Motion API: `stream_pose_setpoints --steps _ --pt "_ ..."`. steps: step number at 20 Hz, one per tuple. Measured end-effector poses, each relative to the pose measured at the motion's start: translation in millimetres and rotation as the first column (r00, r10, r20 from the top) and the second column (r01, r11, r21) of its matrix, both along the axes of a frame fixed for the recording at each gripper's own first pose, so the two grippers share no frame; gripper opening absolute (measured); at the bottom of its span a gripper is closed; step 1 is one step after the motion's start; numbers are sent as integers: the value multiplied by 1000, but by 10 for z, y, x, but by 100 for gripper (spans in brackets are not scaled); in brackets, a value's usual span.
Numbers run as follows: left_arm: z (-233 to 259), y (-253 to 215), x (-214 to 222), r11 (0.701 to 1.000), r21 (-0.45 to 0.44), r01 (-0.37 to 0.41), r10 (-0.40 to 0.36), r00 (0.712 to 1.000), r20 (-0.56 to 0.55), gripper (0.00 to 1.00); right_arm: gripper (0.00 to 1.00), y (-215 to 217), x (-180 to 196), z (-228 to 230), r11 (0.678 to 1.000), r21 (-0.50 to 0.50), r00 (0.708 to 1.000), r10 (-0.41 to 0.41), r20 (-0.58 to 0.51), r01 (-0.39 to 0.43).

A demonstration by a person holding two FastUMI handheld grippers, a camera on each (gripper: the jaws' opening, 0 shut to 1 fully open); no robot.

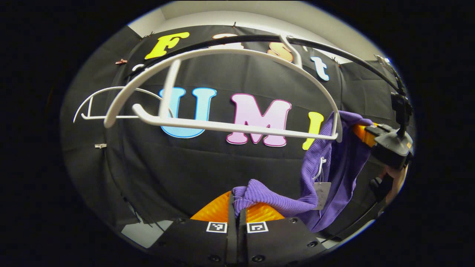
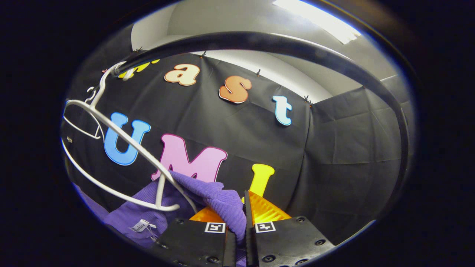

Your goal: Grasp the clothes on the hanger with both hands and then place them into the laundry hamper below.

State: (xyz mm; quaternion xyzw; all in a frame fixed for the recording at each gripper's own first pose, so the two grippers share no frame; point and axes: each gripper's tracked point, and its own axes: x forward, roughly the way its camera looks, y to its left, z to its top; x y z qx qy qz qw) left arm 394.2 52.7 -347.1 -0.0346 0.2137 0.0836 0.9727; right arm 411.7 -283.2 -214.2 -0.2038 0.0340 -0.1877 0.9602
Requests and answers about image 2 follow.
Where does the black clothes rail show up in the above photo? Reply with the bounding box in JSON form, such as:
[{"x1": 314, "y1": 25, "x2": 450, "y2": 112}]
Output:
[{"x1": 119, "y1": 32, "x2": 409, "y2": 223}]

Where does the white plastic hanger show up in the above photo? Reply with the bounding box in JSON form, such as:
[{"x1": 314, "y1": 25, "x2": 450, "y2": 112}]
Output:
[
  {"x1": 60, "y1": 61, "x2": 199, "y2": 215},
  {"x1": 62, "y1": 86, "x2": 107, "y2": 141}
]

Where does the large rectangular ceiling light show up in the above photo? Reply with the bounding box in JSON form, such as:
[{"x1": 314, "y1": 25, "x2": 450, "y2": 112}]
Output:
[{"x1": 273, "y1": 0, "x2": 361, "y2": 45}]

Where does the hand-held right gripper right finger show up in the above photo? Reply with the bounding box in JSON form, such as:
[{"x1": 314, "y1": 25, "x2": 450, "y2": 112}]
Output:
[{"x1": 243, "y1": 190, "x2": 336, "y2": 267}]

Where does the purple ribbed jacket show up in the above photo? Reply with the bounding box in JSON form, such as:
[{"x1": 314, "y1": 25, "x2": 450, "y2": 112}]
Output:
[{"x1": 72, "y1": 171, "x2": 247, "y2": 267}]

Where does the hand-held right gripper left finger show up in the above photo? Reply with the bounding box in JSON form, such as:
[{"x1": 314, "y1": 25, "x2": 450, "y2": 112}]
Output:
[{"x1": 154, "y1": 206, "x2": 238, "y2": 267}]

